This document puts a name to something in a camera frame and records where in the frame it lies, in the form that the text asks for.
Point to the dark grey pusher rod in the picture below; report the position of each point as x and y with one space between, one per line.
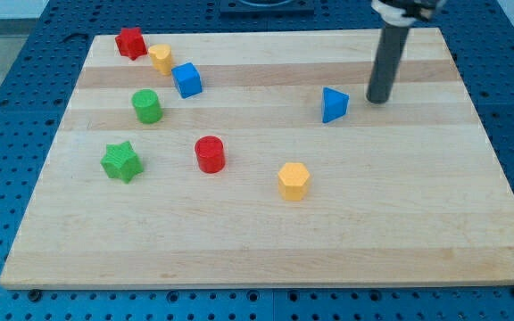
388 56

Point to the white and black rod mount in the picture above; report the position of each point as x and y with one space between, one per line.
403 13

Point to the blue triangle block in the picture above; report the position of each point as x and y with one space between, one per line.
334 104

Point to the yellow hexagon block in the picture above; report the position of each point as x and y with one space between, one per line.
293 181

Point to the wooden board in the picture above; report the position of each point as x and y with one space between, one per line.
408 193

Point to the blue cube block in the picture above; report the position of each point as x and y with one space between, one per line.
187 80

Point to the red cylinder block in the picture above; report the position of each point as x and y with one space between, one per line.
210 155

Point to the yellow heart block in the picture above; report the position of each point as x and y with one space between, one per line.
161 57

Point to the green cylinder block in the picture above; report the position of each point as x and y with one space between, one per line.
147 106

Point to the red star block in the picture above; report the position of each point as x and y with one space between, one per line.
130 43

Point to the green star block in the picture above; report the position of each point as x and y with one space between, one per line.
120 161

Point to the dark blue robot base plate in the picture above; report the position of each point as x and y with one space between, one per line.
231 8

